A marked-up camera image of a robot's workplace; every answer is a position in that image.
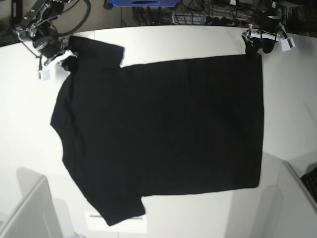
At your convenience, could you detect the grey left partition panel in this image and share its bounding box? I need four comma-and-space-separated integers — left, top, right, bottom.
0, 176, 63, 238

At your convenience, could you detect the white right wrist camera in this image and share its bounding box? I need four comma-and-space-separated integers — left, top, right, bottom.
37, 69, 51, 81

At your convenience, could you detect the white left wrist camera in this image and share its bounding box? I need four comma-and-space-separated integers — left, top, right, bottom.
279, 37, 296, 52

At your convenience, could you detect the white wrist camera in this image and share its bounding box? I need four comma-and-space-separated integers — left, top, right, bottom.
37, 69, 51, 81
279, 37, 296, 52

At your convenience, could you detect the black T-shirt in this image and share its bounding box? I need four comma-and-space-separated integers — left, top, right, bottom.
51, 37, 264, 226

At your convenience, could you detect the grey partition panel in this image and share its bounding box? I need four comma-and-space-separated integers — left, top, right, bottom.
0, 176, 63, 238
251, 162, 317, 238

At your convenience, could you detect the blue box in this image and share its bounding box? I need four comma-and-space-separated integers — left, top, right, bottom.
110, 0, 179, 7

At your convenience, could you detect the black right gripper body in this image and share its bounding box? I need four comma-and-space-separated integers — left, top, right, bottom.
32, 27, 68, 66

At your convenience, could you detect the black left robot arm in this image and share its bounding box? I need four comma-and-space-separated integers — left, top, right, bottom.
260, 0, 296, 54

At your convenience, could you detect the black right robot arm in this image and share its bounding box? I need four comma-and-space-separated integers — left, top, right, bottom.
12, 0, 91, 70

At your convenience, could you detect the grey right partition panel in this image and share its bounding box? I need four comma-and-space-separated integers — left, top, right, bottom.
251, 162, 317, 238

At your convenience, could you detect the black keyboard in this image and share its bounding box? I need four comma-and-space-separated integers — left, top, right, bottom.
301, 167, 317, 200

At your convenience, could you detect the black power strip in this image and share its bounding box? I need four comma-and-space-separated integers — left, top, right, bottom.
205, 16, 249, 27

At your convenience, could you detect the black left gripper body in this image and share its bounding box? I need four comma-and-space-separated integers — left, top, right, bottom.
260, 14, 280, 54

